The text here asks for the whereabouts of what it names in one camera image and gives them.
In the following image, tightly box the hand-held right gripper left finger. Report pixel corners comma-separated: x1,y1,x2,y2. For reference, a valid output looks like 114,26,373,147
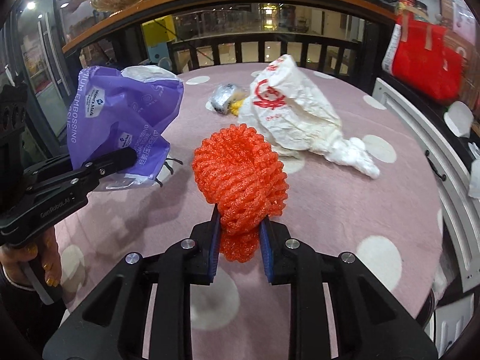
43,204,222,360

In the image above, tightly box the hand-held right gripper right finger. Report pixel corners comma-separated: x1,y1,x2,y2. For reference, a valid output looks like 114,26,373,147
259,217,439,360

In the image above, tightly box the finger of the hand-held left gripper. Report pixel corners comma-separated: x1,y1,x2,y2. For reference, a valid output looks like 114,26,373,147
23,147,137,211
23,157,89,181

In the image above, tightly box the purple plastic bag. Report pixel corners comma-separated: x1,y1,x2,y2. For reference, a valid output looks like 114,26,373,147
67,65,185,192

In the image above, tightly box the orange foam fruit net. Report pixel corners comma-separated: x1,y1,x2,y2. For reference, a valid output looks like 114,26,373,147
191,124,289,263

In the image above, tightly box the person's left forearm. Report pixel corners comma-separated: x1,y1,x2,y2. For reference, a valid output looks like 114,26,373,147
0,266,72,360

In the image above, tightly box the person's left hand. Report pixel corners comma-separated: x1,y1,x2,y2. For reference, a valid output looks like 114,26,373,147
0,226,62,289

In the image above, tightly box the crumpled clear plastic wrapper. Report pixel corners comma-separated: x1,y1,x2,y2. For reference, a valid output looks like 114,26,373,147
208,83,248,115

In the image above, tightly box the crumpled white tissue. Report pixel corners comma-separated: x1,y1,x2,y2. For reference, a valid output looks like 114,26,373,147
322,137,380,179

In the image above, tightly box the yellow signboard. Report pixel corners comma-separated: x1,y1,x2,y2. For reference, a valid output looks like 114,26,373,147
142,17,175,44

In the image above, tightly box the white plastic bag red print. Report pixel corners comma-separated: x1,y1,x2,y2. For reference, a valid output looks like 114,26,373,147
238,54,343,154

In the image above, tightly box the black railing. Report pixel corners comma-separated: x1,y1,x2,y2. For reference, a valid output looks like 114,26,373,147
140,2,376,79

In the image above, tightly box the white paper cup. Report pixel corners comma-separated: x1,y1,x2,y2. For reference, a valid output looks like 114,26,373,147
444,101,474,137

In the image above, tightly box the red tote bag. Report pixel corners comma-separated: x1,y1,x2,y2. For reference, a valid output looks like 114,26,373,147
382,17,466,102

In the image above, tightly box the red lid jar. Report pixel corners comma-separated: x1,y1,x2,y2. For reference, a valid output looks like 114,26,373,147
397,0,417,21

